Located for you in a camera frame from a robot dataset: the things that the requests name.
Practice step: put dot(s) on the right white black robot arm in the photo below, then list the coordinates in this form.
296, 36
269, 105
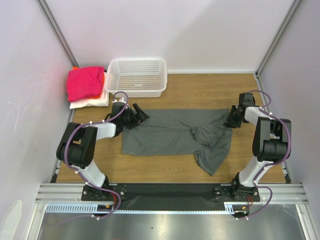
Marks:
271, 144

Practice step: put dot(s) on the aluminium front rail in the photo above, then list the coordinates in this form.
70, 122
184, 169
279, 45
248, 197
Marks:
283, 193

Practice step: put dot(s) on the grey t shirt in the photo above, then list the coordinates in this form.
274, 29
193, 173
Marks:
197, 132

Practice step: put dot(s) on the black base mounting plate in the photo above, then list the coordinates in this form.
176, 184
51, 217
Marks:
180, 196

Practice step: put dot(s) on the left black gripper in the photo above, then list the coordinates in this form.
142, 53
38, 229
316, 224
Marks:
141, 116

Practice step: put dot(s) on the pink folded t shirt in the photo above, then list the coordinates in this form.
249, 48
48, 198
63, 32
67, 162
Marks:
85, 82

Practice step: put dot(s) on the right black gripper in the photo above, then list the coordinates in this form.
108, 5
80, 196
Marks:
231, 120

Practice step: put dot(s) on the white perforated plastic basket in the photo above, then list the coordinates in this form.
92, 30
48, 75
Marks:
138, 77

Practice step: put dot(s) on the left aluminium frame post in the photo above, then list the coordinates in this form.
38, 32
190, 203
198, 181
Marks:
53, 24

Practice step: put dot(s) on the orange folded t shirt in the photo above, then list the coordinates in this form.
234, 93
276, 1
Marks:
101, 86

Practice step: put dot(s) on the aluminium frame post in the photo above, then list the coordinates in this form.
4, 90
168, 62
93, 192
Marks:
53, 24
280, 32

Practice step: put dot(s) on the white slotted cable duct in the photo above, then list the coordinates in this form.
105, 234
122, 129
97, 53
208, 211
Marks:
227, 208

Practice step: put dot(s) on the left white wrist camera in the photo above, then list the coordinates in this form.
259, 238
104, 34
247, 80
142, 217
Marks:
119, 102

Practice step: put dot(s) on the right aluminium frame post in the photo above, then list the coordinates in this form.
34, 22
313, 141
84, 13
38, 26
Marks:
280, 32

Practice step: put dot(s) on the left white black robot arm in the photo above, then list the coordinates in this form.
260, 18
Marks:
77, 146

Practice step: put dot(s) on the white folded t shirt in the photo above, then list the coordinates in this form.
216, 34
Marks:
102, 101

